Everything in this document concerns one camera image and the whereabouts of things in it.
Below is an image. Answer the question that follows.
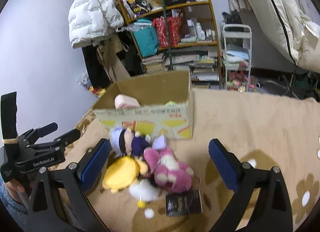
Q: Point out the yellow plush toy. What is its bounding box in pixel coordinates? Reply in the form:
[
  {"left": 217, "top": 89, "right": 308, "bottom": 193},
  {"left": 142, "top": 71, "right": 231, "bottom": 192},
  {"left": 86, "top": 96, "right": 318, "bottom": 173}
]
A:
[{"left": 102, "top": 156, "right": 149, "bottom": 194}]

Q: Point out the white fluffy duck plush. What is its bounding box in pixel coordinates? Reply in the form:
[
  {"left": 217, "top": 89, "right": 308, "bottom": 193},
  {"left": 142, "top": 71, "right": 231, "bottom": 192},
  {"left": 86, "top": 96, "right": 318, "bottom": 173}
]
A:
[{"left": 129, "top": 179, "right": 161, "bottom": 208}]

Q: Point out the person's left hand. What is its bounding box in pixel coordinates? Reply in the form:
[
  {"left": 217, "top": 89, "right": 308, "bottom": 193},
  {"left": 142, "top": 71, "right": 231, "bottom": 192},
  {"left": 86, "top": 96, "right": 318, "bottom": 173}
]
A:
[{"left": 5, "top": 178, "right": 25, "bottom": 193}]

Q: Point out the pink bear plush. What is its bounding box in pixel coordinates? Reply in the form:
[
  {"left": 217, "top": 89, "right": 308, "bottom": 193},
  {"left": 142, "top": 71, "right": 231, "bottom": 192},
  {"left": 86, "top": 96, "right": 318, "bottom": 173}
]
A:
[{"left": 144, "top": 147, "right": 194, "bottom": 194}]

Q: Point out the white-haired plush doll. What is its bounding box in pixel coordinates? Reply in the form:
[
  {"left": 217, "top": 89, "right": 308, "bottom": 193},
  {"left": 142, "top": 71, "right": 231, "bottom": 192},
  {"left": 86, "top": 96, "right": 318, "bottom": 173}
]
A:
[{"left": 109, "top": 127, "right": 151, "bottom": 158}]

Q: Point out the black pink patterned bag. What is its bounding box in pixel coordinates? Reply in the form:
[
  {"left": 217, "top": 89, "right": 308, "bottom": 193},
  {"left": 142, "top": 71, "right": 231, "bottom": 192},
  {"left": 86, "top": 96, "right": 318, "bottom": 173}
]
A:
[{"left": 122, "top": 0, "right": 151, "bottom": 18}]

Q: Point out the pink roll plush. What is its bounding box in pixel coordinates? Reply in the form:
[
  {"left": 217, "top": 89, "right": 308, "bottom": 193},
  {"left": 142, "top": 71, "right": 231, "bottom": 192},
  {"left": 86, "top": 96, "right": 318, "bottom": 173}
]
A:
[{"left": 114, "top": 94, "right": 141, "bottom": 109}]

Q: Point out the green pole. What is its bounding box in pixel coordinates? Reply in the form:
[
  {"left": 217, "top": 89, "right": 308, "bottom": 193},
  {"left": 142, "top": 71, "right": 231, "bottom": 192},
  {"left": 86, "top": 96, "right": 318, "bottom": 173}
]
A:
[{"left": 161, "top": 0, "right": 174, "bottom": 70}]

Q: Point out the green tissue pack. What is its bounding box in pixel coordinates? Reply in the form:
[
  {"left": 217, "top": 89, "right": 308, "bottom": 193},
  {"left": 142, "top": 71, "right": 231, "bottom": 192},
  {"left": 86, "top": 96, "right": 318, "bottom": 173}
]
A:
[{"left": 165, "top": 101, "right": 177, "bottom": 106}]

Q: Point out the teal bag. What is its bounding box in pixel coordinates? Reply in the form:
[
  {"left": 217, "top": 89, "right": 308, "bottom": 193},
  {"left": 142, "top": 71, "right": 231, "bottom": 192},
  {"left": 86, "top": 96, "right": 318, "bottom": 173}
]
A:
[{"left": 132, "top": 18, "right": 159, "bottom": 58}]

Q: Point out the cardboard box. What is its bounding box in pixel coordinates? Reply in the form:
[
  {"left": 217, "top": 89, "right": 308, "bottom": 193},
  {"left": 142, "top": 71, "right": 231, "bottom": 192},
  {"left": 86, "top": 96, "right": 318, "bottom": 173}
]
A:
[{"left": 92, "top": 71, "right": 194, "bottom": 139}]

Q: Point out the white rolling cart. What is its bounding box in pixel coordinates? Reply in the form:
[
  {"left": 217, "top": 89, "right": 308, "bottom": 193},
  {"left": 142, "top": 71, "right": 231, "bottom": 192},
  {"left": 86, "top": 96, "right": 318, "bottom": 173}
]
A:
[{"left": 221, "top": 23, "right": 253, "bottom": 92}]

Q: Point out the black tissue pack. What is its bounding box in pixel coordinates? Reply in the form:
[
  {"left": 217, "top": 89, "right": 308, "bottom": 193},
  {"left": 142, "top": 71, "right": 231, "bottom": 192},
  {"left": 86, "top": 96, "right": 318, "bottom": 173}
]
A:
[{"left": 165, "top": 190, "right": 203, "bottom": 217}]

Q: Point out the stack of books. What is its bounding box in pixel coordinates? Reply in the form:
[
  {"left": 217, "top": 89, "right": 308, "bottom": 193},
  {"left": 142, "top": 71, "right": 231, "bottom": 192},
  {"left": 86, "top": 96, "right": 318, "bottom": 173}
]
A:
[{"left": 142, "top": 53, "right": 166, "bottom": 74}]

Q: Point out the red gift bag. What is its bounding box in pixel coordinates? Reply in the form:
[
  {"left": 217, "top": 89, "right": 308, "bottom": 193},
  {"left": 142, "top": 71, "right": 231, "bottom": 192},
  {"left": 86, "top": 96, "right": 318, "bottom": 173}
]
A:
[{"left": 152, "top": 17, "right": 183, "bottom": 48}]

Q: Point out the beige patterned blanket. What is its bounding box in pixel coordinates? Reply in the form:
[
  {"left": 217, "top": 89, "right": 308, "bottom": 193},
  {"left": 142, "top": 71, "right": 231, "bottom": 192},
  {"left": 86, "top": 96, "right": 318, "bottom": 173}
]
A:
[{"left": 88, "top": 89, "right": 319, "bottom": 231}]

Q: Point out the cream reclining chair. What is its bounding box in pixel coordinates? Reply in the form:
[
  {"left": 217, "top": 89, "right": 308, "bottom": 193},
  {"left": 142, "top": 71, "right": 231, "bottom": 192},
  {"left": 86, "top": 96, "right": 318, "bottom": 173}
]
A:
[{"left": 248, "top": 0, "right": 319, "bottom": 73}]

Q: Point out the wooden shelf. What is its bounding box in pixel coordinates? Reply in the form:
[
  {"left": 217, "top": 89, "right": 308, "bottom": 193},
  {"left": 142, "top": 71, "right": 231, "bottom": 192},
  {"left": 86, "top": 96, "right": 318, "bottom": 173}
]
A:
[{"left": 117, "top": 0, "right": 223, "bottom": 90}]

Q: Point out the white puffer jacket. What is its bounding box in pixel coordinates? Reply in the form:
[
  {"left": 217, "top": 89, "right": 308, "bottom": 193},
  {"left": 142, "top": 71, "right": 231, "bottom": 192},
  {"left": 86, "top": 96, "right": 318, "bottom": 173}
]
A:
[{"left": 68, "top": 0, "right": 124, "bottom": 49}]

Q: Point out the beige trench coat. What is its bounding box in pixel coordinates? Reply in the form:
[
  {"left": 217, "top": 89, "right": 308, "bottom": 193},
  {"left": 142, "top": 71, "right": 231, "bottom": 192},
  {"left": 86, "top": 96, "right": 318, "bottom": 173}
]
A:
[{"left": 97, "top": 34, "right": 130, "bottom": 83}]

